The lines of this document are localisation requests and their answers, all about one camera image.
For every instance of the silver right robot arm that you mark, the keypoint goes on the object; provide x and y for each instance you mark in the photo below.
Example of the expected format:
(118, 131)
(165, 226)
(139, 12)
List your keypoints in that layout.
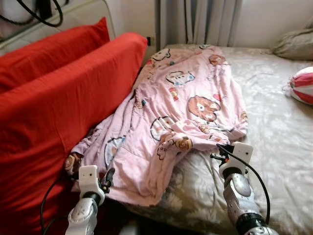
(242, 196)

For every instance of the thick red cushion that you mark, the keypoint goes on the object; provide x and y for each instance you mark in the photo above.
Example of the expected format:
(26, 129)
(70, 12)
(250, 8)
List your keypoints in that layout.
(58, 112)

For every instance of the pink cartoon bear blanket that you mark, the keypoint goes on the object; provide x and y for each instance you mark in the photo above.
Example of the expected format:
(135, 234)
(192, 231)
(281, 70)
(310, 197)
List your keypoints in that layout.
(186, 93)

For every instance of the thin red cushion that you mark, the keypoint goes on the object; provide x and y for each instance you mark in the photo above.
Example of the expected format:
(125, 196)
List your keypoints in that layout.
(54, 54)

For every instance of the red white blue bolster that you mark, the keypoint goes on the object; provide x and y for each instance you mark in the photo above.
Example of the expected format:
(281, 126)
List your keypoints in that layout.
(303, 85)

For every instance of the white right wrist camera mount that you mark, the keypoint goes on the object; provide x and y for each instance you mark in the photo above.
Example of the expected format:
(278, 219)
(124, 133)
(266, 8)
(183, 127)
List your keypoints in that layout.
(239, 156)

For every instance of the black wall socket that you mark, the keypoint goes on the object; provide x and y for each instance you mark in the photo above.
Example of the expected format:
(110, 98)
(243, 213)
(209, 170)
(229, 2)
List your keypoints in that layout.
(149, 41)

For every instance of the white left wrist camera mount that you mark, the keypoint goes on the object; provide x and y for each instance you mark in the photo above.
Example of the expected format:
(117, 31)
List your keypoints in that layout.
(89, 178)

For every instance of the bed with beige floral sheet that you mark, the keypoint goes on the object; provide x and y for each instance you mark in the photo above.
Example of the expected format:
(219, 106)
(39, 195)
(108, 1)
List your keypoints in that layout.
(279, 147)

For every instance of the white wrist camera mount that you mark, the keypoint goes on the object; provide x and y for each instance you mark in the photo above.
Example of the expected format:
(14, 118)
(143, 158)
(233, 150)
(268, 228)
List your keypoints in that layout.
(239, 156)
(89, 178)

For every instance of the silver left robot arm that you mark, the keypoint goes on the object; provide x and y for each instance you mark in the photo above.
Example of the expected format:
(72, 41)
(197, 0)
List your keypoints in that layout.
(84, 215)

